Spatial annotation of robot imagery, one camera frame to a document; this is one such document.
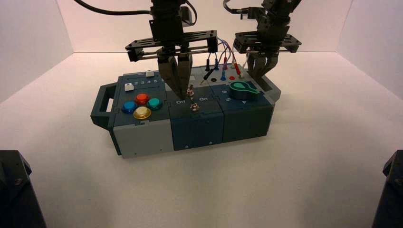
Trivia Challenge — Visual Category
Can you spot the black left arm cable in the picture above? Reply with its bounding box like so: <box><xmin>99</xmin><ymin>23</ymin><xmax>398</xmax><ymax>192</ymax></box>
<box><xmin>74</xmin><ymin>0</ymin><xmax>153</xmax><ymax>16</ymax></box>

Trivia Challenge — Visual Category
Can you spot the red plug jumper cable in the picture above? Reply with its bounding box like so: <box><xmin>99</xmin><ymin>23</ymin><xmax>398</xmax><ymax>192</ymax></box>
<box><xmin>221</xmin><ymin>42</ymin><xmax>242</xmax><ymax>76</ymax></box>

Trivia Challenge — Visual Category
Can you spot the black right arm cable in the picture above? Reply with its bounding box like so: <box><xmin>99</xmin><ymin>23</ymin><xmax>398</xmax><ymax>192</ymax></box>
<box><xmin>223</xmin><ymin>0</ymin><xmax>246</xmax><ymax>14</ymax></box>

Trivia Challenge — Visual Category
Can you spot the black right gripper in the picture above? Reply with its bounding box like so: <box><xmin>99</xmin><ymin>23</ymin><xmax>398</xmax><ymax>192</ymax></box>
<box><xmin>233</xmin><ymin>14</ymin><xmax>302</xmax><ymax>79</ymax></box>

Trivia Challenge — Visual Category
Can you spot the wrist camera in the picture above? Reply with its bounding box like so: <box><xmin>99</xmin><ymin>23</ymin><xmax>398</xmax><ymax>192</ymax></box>
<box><xmin>241</xmin><ymin>6</ymin><xmax>267</xmax><ymax>21</ymax></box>
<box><xmin>181</xmin><ymin>5</ymin><xmax>194</xmax><ymax>27</ymax></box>

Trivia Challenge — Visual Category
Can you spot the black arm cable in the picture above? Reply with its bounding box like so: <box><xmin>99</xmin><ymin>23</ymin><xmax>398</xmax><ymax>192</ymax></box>
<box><xmin>74</xmin><ymin>0</ymin><xmax>153</xmax><ymax>16</ymax></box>
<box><xmin>223</xmin><ymin>0</ymin><xmax>246</xmax><ymax>14</ymax></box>

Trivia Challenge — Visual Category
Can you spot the blue grey control box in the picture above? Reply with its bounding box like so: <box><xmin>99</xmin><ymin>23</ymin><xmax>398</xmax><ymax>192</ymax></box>
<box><xmin>90</xmin><ymin>64</ymin><xmax>282</xmax><ymax>159</ymax></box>

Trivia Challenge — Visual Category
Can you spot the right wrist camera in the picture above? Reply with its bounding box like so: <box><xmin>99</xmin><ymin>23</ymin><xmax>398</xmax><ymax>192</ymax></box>
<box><xmin>241</xmin><ymin>6</ymin><xmax>267</xmax><ymax>21</ymax></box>

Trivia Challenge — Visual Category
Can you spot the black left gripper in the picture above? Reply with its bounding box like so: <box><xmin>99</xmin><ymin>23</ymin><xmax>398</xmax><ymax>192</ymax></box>
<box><xmin>125</xmin><ymin>14</ymin><xmax>219</xmax><ymax>100</ymax></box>

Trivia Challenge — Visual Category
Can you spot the green rotary knob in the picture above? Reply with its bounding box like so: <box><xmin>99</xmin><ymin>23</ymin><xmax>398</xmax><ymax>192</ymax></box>
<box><xmin>229</xmin><ymin>81</ymin><xmax>261</xmax><ymax>101</ymax></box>

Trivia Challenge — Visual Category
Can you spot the blue plug jumper cable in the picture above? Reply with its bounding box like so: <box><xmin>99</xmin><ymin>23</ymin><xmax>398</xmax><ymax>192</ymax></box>
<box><xmin>214</xmin><ymin>38</ymin><xmax>235</xmax><ymax>82</ymax></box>

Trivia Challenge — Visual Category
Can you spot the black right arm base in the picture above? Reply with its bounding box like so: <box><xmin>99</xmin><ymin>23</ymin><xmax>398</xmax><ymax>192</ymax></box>
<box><xmin>371</xmin><ymin>150</ymin><xmax>403</xmax><ymax>228</ymax></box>

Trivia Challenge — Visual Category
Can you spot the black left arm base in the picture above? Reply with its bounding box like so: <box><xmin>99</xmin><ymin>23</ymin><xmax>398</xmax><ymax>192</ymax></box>
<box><xmin>0</xmin><ymin>150</ymin><xmax>47</xmax><ymax>228</ymax></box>

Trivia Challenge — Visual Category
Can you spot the yellow push button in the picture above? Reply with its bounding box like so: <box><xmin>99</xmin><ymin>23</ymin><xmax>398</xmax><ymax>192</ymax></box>
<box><xmin>133</xmin><ymin>106</ymin><xmax>152</xmax><ymax>121</ymax></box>

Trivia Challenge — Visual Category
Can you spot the teal push button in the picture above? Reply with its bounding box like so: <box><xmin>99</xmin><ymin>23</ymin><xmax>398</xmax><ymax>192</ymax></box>
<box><xmin>146</xmin><ymin>97</ymin><xmax>163</xmax><ymax>111</ymax></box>

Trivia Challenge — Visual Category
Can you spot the blue push button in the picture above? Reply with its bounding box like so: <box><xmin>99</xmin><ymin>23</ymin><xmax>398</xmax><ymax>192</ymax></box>
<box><xmin>121</xmin><ymin>100</ymin><xmax>138</xmax><ymax>114</ymax></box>

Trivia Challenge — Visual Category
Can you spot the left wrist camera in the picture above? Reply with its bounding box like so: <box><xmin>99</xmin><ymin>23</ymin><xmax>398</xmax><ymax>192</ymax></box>
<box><xmin>181</xmin><ymin>5</ymin><xmax>194</xmax><ymax>27</ymax></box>

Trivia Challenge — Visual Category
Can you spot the orange push button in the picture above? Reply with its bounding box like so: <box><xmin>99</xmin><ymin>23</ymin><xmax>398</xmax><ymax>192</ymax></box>
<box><xmin>134</xmin><ymin>93</ymin><xmax>150</xmax><ymax>106</ymax></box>

